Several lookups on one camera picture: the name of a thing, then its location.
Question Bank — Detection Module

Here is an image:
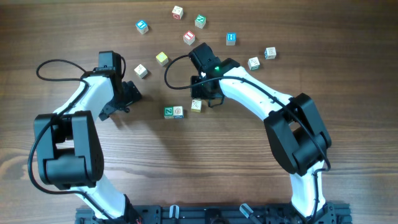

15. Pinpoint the yellow edged picture block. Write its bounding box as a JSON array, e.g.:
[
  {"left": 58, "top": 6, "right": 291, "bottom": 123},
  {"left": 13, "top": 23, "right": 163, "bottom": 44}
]
[{"left": 191, "top": 99, "right": 202, "bottom": 113}]

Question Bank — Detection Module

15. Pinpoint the blue sided picture block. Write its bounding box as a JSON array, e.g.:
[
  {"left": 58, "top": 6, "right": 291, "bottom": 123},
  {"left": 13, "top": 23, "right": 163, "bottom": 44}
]
[{"left": 173, "top": 106, "right": 184, "bottom": 119}]

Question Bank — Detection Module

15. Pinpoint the green Z letter block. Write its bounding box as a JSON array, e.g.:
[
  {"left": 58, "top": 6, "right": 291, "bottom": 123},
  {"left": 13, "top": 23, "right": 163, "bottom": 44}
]
[{"left": 164, "top": 106, "right": 174, "bottom": 119}]

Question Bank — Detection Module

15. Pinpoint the green edged picture block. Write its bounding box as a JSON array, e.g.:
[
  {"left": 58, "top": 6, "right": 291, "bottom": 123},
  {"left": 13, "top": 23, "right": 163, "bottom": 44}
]
[{"left": 248, "top": 57, "right": 261, "bottom": 70}]

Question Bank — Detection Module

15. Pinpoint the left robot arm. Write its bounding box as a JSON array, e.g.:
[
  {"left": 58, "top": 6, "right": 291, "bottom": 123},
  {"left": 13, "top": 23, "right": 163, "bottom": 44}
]
[{"left": 28, "top": 51, "right": 143, "bottom": 223}]

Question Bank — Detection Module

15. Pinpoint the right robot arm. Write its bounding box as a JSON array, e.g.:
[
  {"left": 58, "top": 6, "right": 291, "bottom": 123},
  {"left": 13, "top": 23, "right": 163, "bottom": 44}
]
[{"left": 188, "top": 43, "right": 331, "bottom": 222}]

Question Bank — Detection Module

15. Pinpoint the plain cream wooden block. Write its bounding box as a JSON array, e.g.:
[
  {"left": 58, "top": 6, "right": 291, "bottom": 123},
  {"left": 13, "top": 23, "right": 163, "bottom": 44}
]
[{"left": 134, "top": 64, "right": 148, "bottom": 79}]

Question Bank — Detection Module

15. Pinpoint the yellow top wooden block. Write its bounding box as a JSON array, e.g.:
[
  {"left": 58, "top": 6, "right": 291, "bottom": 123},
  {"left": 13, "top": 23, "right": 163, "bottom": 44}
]
[{"left": 155, "top": 52, "right": 169, "bottom": 66}]

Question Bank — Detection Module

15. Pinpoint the red I letter block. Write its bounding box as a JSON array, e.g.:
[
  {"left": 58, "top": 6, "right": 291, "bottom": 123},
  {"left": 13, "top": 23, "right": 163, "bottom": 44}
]
[{"left": 183, "top": 30, "right": 195, "bottom": 45}]

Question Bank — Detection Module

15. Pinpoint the blue H letter block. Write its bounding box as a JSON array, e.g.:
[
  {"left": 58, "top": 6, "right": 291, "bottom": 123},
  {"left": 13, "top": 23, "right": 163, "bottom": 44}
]
[{"left": 226, "top": 32, "right": 237, "bottom": 45}]

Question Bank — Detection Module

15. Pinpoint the green N block top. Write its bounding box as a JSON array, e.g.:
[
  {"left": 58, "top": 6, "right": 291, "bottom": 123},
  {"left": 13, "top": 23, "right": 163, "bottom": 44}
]
[{"left": 195, "top": 14, "right": 206, "bottom": 29}]

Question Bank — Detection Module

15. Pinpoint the blue I letter block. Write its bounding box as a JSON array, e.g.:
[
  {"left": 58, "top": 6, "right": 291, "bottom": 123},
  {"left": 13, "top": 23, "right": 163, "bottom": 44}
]
[{"left": 136, "top": 20, "right": 149, "bottom": 34}]

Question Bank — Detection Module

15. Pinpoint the blue edged picture block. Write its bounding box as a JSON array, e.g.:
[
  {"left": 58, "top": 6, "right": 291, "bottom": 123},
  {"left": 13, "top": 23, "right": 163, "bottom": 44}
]
[{"left": 264, "top": 47, "right": 277, "bottom": 60}]

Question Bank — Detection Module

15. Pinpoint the red X letter block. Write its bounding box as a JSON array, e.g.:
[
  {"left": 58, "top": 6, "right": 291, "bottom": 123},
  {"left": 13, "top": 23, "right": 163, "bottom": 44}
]
[{"left": 172, "top": 6, "right": 183, "bottom": 20}]

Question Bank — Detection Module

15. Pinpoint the right black cable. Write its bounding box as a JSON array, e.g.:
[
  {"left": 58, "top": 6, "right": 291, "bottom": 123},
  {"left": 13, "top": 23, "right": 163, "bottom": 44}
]
[{"left": 163, "top": 54, "right": 331, "bottom": 223}]

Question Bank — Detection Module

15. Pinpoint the black cable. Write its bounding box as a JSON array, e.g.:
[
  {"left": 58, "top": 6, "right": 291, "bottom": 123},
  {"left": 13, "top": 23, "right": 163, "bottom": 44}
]
[
  {"left": 27, "top": 58, "right": 119, "bottom": 223},
  {"left": 163, "top": 54, "right": 331, "bottom": 223}
]

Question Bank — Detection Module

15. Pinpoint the left black cable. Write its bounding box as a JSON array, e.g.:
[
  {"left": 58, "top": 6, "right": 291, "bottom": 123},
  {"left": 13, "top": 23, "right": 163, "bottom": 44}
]
[{"left": 27, "top": 58, "right": 119, "bottom": 223}]

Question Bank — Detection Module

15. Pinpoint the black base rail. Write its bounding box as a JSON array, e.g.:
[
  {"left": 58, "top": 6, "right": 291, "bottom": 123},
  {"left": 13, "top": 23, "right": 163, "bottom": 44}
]
[{"left": 75, "top": 202, "right": 353, "bottom": 224}]

